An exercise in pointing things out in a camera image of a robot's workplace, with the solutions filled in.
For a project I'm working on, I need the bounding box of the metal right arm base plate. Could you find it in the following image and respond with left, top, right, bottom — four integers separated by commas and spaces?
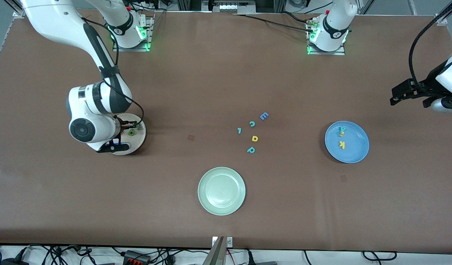
113, 15, 154, 52

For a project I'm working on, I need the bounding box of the black orange power adapter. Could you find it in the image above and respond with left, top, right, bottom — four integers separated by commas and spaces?
122, 250, 152, 264

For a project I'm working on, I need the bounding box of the grey metal control box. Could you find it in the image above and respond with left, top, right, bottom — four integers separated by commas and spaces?
202, 0, 257, 14

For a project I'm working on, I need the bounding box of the grey metal mount bar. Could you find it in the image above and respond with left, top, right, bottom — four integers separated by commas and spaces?
203, 237, 226, 265

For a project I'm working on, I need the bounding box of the pale green round plate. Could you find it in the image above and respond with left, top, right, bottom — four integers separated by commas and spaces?
197, 167, 246, 216

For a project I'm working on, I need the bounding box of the black plug with cable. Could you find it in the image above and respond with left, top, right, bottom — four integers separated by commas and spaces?
246, 250, 278, 265

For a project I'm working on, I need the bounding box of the aluminium frame post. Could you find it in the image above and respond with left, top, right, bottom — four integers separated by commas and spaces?
435, 0, 452, 25
11, 0, 27, 18

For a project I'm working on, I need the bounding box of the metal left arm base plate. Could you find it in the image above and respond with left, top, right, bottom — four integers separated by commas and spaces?
307, 17, 346, 56

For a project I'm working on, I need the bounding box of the black cable across mat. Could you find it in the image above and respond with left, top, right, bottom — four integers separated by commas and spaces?
232, 12, 317, 33

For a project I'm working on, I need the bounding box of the blue round plate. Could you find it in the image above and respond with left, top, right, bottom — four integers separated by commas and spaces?
324, 120, 370, 164

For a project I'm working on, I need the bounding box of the brown table cover mat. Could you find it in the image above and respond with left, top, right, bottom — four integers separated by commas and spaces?
0, 8, 452, 254

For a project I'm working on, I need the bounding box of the beige brown round plate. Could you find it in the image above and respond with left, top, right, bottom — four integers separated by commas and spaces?
108, 113, 146, 156

